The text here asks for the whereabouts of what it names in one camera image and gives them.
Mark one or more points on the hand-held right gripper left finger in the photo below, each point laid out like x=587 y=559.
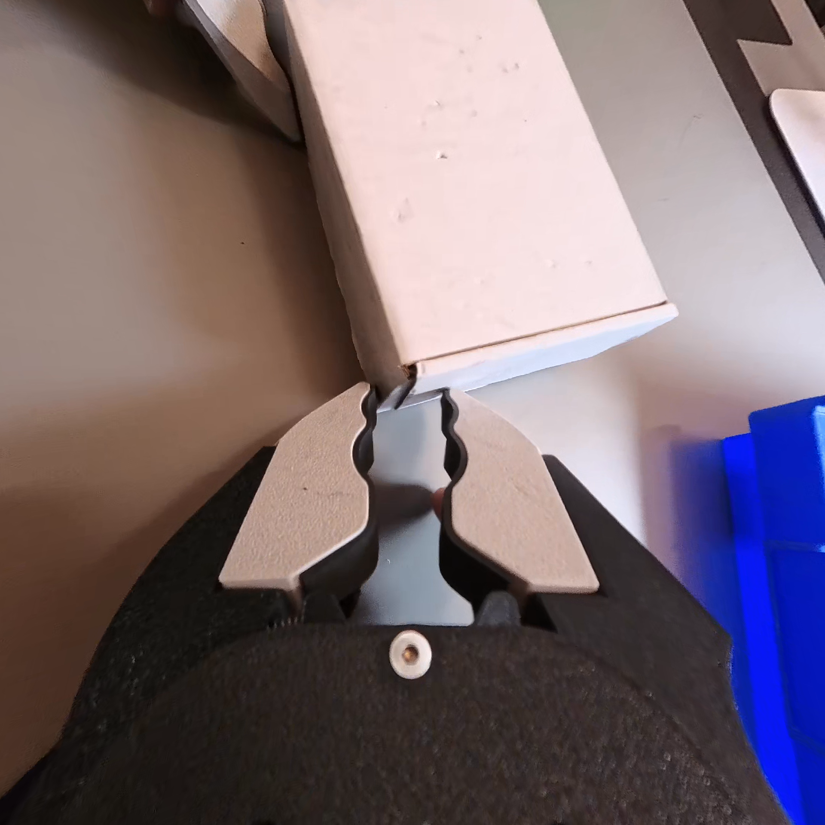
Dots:
x=303 y=503

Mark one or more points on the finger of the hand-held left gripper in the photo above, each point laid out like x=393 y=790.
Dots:
x=251 y=58

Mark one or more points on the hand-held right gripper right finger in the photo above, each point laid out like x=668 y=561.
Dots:
x=515 y=515

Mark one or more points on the white cardboard mailer box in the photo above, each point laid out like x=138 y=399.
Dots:
x=464 y=193

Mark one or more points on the blue plastic bin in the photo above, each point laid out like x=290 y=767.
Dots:
x=773 y=515

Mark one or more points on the person's right hand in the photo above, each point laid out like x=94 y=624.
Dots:
x=437 y=503

